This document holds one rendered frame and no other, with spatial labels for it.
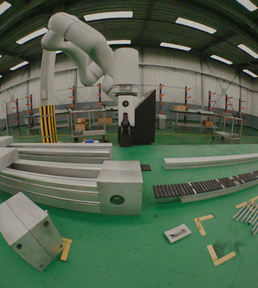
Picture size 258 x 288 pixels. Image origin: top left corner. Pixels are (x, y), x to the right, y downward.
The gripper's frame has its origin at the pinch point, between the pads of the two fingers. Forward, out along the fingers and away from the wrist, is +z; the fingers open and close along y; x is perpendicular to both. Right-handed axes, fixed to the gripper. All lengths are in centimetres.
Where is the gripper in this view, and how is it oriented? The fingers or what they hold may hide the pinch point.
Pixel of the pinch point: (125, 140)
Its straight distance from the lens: 47.2
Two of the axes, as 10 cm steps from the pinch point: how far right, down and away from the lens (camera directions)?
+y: 0.0, -3.0, 9.5
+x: -10.0, 0.0, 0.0
